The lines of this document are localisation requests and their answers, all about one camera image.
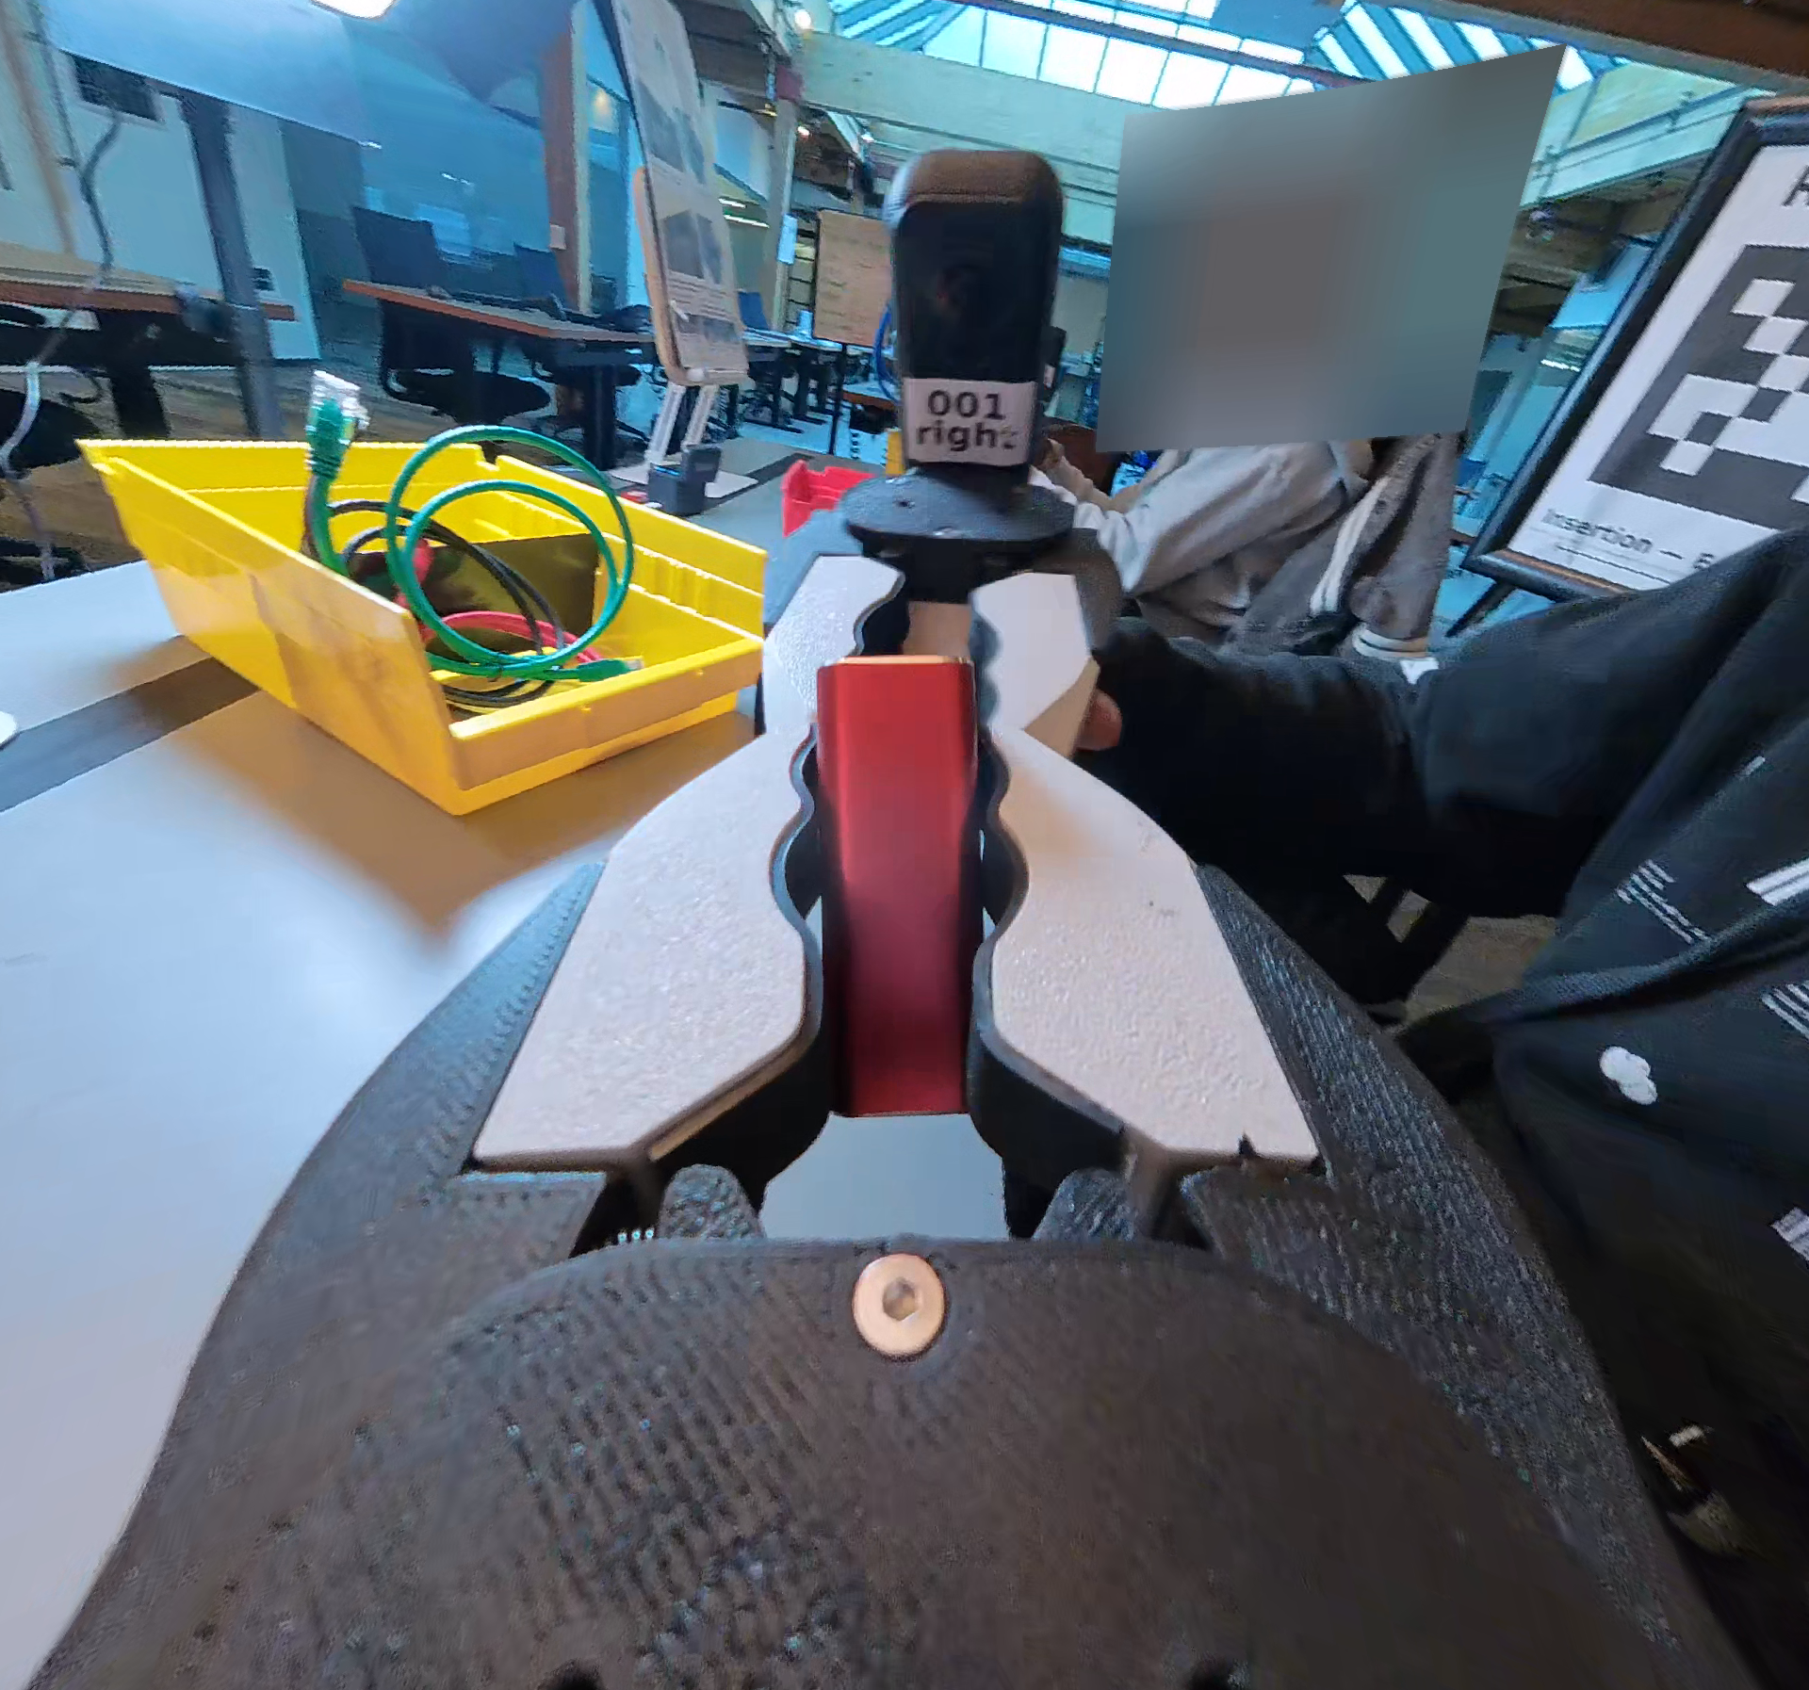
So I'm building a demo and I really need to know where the black ethernet cable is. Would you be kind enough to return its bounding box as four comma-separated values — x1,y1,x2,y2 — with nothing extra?
302,495,596,711

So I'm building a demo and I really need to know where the wooden background desk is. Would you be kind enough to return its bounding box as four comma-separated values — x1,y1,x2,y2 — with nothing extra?
0,239,299,440
343,280,656,471

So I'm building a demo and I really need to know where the instruction sheet stand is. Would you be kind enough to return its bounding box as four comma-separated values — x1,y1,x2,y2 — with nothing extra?
606,0,755,467

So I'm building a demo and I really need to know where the green ethernet cable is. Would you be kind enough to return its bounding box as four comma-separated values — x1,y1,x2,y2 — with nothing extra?
299,371,645,689

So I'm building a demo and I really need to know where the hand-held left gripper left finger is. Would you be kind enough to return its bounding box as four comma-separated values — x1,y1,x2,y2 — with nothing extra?
474,729,835,1176

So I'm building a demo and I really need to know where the dark steel column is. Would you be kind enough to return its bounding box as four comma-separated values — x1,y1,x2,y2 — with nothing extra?
181,91,289,440

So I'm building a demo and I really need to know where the red plastic bin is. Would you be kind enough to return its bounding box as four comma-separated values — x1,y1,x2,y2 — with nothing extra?
782,462,877,540

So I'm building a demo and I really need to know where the framed black white poster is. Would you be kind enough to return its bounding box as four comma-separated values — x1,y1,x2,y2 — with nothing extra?
1461,98,1809,596

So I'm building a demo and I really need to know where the brown notice board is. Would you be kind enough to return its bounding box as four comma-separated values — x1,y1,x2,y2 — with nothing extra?
813,209,894,350

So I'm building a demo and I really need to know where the red ethernet splitter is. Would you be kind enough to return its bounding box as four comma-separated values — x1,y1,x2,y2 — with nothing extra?
813,653,983,1115

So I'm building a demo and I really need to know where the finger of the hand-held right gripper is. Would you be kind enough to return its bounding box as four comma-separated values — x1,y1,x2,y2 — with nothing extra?
761,556,909,742
973,569,1103,742

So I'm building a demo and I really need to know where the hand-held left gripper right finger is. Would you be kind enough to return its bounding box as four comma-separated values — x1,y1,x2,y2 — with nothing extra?
966,729,1326,1232

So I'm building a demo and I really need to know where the yellow plastic bin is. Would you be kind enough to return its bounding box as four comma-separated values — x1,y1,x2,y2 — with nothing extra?
77,436,770,817

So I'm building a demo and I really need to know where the person's right forearm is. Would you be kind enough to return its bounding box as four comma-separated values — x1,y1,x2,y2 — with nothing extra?
1094,619,1572,922

